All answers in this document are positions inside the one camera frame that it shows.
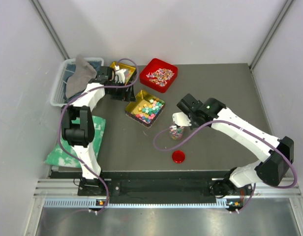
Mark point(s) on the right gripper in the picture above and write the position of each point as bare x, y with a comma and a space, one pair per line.
193, 126

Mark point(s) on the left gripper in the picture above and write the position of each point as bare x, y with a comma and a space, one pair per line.
127, 96

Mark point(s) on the gold tin of gummy candies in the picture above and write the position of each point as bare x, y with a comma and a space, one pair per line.
131, 71

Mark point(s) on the clear plastic jar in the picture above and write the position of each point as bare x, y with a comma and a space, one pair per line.
176, 132

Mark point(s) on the red jar lid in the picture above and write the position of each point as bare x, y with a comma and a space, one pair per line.
178, 156

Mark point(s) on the patterned tin of pastel candies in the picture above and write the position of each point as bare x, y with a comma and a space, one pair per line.
146, 109

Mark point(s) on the red tin of lollipop candies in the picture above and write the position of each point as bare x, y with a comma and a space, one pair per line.
158, 75

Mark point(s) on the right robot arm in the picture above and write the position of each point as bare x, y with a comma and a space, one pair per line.
275, 156

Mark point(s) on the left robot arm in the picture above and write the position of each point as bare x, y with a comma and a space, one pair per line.
77, 126

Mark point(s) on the grey cloth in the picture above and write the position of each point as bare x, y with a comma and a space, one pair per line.
77, 83

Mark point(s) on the white plastic basket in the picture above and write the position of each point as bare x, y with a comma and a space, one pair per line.
57, 93

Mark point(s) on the green white patterned cloth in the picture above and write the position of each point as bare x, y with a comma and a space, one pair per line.
58, 157

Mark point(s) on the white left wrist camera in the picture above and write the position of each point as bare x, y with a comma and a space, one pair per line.
120, 74

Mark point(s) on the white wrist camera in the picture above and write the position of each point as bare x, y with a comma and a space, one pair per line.
181, 119
120, 74

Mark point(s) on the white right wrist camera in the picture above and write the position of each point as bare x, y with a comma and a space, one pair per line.
181, 119

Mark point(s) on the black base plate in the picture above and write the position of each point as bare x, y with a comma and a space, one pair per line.
171, 187

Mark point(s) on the aluminium rail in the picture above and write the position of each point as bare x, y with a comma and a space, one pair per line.
64, 188

